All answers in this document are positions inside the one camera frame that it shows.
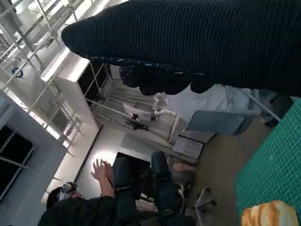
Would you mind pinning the green cutting mat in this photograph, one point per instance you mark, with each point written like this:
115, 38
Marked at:
270, 164

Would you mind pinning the white drawer unit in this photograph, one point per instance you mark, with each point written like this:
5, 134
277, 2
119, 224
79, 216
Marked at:
188, 148

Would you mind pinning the black office chair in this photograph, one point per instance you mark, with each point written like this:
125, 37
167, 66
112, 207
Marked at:
204, 200

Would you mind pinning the metal rack shelf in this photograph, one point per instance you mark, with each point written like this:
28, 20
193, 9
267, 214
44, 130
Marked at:
48, 23

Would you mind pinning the white glass door cabinet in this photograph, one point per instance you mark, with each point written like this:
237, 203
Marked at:
68, 80

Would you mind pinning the grey chair with metal legs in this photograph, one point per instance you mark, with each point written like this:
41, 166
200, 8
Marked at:
223, 122

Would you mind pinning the dark window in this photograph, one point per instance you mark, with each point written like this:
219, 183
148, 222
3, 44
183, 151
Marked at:
14, 153

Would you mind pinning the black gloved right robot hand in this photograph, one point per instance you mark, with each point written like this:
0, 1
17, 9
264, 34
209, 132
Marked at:
188, 42

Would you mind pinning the person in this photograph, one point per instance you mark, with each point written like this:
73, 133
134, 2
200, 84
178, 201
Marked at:
82, 212
211, 101

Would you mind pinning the long twisted toy bread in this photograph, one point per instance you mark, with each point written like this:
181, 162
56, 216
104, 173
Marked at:
270, 214

